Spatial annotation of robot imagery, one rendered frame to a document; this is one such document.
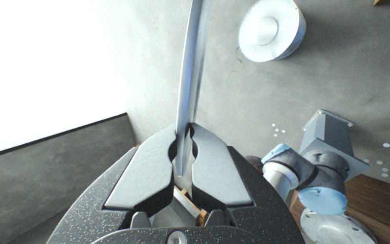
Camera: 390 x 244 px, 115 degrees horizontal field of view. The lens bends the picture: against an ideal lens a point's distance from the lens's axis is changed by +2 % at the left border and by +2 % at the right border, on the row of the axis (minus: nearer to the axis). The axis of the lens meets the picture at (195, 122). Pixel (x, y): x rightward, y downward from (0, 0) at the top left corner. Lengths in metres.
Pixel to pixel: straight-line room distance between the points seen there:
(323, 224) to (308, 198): 0.53
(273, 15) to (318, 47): 0.38
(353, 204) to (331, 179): 0.47
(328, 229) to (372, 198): 0.28
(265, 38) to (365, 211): 0.98
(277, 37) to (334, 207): 0.73
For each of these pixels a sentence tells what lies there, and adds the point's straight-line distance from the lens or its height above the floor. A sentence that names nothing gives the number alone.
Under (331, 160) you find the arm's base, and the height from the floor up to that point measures 0.50.
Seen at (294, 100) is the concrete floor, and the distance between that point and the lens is 1.17.
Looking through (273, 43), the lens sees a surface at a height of 0.29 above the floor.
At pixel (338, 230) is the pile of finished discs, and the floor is 0.40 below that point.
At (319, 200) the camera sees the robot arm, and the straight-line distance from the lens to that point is 0.63.
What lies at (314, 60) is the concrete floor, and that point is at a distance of 1.13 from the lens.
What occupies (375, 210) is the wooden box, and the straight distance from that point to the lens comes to 1.16.
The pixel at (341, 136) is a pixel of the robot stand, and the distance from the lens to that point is 0.95.
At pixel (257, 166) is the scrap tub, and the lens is 1.36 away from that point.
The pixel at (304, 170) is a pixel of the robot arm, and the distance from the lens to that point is 0.60.
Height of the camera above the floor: 1.13
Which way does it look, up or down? 40 degrees down
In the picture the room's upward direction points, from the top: 117 degrees counter-clockwise
